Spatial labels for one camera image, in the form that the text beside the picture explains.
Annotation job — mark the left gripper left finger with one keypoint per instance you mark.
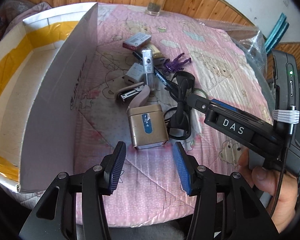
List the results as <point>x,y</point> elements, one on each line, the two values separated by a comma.
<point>112,167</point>

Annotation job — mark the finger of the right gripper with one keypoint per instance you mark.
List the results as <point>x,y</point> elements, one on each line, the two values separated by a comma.
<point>198,103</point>
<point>225,105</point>

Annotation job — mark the gold tea tin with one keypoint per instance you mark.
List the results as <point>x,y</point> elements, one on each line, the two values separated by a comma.
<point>147,127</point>

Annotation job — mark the right gripper camera unit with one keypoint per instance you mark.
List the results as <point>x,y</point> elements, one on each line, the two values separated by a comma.
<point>287,93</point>

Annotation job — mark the purple toy figure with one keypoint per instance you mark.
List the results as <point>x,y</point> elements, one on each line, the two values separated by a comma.
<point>175,65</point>

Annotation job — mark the person's right hand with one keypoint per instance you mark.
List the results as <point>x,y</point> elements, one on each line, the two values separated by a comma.
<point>267,181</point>

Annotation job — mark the white charger plug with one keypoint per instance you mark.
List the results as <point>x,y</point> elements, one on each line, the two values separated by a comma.
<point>135,74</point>

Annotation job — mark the green tape roll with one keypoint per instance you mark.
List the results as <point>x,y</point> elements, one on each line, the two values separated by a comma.
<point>200,93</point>

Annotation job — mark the clear plastic wrap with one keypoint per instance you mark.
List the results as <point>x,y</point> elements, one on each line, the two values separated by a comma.
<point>249,39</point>

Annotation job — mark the gold tissue pack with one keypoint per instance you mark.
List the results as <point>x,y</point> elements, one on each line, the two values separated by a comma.
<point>158,57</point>

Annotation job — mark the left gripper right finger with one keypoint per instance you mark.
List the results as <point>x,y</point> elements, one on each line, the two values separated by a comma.
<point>186,166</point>

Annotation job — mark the white cardboard box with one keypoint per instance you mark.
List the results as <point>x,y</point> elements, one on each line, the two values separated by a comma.
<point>44,60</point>

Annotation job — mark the pink cartoon quilt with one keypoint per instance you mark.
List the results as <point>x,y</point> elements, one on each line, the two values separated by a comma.
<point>149,189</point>

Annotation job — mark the red white cigarette box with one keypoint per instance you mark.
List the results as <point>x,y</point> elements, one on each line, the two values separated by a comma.
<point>137,41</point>

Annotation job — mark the pink stapler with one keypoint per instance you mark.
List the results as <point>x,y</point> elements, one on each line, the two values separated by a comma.
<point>136,95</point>

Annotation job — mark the black sunglasses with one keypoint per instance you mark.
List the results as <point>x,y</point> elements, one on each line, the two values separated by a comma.
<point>178,119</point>

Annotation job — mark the teal foam boards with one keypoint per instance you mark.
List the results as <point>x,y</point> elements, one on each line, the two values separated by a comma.
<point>277,33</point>

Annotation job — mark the black marker pen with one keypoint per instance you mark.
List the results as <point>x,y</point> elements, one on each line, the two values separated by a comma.
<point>169,85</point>

